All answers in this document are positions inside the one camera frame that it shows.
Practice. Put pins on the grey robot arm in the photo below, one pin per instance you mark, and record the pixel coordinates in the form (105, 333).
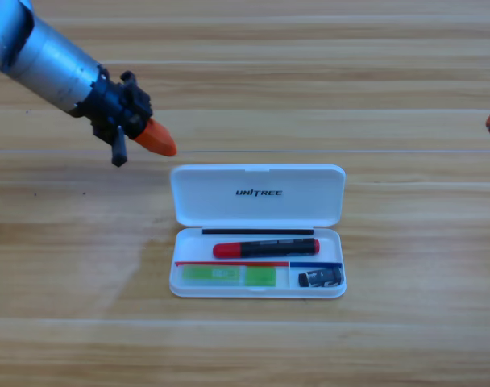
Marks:
(43, 60)

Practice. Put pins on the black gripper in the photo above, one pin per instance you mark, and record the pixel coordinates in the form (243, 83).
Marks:
(116, 105)

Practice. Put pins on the black marker with red cap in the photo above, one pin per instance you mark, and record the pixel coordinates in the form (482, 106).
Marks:
(269, 248)

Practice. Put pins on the white Unitree pencil case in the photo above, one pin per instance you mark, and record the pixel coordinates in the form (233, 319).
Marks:
(257, 209)

